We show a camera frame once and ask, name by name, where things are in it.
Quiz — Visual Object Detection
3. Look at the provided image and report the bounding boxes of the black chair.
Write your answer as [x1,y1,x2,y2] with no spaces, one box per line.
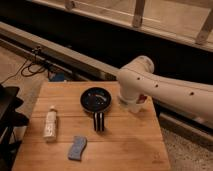
[0,84,29,171]

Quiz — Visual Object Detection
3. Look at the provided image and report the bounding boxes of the white cup with red contents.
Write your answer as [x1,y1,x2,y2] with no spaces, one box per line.
[129,95,147,113]

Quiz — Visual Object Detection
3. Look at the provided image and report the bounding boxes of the blue sponge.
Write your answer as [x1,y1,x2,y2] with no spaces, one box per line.
[68,136,87,161]

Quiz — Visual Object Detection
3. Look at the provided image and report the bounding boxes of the dark blue bowl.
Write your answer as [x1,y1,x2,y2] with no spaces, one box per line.
[80,87,111,112]

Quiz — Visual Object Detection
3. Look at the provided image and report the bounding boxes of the black cable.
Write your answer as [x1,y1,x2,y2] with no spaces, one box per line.
[0,46,54,85]

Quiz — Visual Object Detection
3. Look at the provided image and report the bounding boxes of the blue object on floor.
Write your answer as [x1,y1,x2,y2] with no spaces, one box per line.
[49,73,65,82]

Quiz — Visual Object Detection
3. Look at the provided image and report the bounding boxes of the white plastic bottle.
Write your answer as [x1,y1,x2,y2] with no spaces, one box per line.
[43,106,57,142]

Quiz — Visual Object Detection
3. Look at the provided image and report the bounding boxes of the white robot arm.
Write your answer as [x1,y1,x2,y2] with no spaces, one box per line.
[116,56,213,129]

